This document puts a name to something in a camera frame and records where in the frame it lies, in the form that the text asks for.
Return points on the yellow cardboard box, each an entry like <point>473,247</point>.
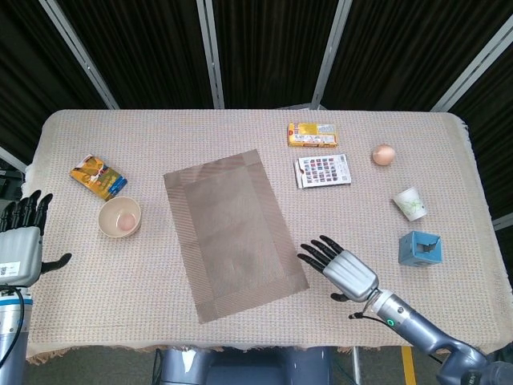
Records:
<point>312,134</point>

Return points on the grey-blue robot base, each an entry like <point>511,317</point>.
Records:
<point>240,369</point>

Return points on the left silver and black hand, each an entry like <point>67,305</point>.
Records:
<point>20,248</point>

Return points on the blue cube box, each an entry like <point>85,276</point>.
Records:
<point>406,250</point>

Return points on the dark pleated screen panel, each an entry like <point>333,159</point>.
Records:
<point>148,52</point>
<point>497,140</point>
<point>268,52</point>
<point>32,80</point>
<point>401,48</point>

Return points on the white box with coloured squares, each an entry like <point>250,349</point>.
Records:
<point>324,170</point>

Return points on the yellow and blue snack packet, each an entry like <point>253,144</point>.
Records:
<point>98,178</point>

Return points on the peach coloured egg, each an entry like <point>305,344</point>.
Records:
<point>384,155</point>

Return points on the light brown bowl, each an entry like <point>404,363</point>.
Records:
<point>116,212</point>

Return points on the metal table leg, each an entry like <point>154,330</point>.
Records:
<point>356,369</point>

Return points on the white paper cup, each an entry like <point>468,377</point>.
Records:
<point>410,204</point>

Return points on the right silver and black hand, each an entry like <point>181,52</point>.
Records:
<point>352,276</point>

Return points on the white screen frame post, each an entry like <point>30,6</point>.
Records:
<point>80,56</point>
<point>210,56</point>
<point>12,158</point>
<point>330,56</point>
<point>473,66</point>
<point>505,222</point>

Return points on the brown woven placemat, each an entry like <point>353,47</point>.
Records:
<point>232,232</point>

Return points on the beige woven tablecloth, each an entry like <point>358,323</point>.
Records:
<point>200,132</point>

